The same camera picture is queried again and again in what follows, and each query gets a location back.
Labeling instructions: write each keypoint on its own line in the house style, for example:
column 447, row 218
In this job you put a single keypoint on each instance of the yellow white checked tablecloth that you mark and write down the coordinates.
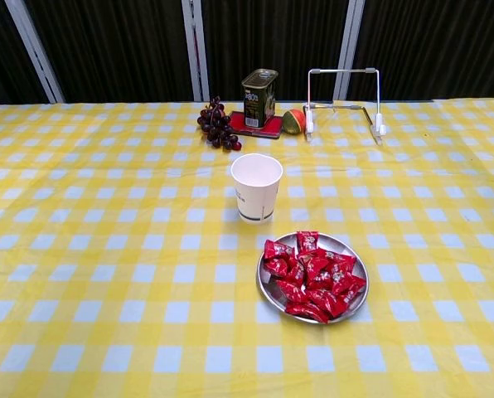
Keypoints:
column 106, row 248

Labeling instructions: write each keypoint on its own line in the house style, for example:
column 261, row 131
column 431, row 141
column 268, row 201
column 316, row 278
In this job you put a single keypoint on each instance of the white paper cup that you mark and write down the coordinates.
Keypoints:
column 255, row 203

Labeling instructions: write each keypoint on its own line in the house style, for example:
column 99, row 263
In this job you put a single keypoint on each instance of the red rectangular tray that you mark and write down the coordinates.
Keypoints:
column 272, row 127

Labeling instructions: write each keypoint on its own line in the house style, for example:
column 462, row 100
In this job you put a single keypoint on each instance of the dark purple grape bunch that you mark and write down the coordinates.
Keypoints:
column 218, row 124

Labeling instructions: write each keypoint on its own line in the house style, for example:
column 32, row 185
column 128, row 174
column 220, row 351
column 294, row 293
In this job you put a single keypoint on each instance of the round metal plate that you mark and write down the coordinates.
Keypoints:
column 268, row 284

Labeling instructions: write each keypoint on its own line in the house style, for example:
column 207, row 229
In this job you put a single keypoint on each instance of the white metal partition post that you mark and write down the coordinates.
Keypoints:
column 195, row 49
column 36, row 54
column 349, row 49

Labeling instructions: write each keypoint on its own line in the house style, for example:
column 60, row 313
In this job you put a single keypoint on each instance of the red candy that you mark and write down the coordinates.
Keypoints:
column 341, row 278
column 307, row 241
column 313, row 262
column 278, row 250
column 325, row 302
column 356, row 288
column 307, row 313
column 319, row 278
column 295, row 273
column 290, row 291
column 340, row 259
column 277, row 266

